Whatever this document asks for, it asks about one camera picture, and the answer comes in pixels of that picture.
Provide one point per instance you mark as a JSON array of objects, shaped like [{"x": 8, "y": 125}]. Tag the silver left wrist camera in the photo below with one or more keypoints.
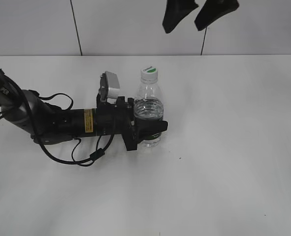
[{"x": 109, "y": 86}]

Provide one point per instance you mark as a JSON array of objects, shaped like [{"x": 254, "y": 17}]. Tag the white green bottle cap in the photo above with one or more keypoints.
[{"x": 149, "y": 74}]

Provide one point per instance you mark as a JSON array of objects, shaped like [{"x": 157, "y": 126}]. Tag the clear plastic water bottle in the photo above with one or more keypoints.
[{"x": 148, "y": 102}]

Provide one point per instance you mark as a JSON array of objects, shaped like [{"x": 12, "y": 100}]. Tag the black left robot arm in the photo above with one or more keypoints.
[{"x": 50, "y": 124}]

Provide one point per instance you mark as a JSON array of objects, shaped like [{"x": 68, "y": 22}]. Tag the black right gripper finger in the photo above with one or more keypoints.
[
  {"x": 212, "y": 10},
  {"x": 175, "y": 12}
]

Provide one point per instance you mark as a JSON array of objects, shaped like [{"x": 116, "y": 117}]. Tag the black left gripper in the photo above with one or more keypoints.
[{"x": 118, "y": 118}]

